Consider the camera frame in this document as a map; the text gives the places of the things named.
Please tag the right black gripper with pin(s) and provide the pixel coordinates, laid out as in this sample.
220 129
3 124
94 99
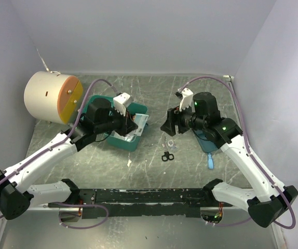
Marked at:
174 117

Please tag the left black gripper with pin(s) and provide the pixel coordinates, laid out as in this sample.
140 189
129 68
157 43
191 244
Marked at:
127 125

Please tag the blue white card packet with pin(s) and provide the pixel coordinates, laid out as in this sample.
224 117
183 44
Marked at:
140 120

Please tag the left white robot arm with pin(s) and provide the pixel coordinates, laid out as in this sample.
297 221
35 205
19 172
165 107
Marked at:
16 191

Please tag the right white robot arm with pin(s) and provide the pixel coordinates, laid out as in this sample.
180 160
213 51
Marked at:
221 131

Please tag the teal medicine kit box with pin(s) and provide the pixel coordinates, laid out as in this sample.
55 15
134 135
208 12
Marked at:
128 140

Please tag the bandage tape roll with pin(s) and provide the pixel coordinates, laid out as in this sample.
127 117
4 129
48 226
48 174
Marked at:
172 145

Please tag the dark teal divider tray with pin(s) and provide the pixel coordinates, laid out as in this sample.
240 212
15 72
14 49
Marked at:
206 145

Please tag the blue plastic clip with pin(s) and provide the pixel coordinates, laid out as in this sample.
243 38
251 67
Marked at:
210 161

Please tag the white cylinder drum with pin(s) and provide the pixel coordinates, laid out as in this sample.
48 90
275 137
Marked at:
52 97

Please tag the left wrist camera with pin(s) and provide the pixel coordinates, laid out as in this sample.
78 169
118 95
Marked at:
121 102

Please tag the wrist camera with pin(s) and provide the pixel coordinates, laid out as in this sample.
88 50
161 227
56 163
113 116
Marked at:
186 96
121 102

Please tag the black handled scissors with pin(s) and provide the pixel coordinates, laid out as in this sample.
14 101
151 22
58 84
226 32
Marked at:
167 156

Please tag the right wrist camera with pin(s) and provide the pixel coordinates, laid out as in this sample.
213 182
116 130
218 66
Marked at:
186 96

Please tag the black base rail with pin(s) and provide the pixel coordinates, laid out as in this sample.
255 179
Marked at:
188 202

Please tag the aluminium frame rail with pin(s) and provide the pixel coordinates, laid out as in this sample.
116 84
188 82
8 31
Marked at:
266 186

